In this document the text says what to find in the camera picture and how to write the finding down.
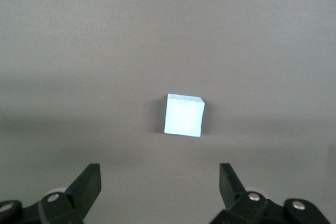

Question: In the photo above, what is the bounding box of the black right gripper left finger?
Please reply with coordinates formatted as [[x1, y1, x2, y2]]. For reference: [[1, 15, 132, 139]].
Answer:
[[38, 163, 102, 224]]

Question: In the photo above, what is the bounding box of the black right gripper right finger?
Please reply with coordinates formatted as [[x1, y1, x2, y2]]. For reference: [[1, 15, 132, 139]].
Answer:
[[209, 163, 274, 224]]

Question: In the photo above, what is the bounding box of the light blue foam block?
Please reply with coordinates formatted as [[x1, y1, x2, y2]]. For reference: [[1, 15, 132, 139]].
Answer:
[[164, 93, 205, 138]]

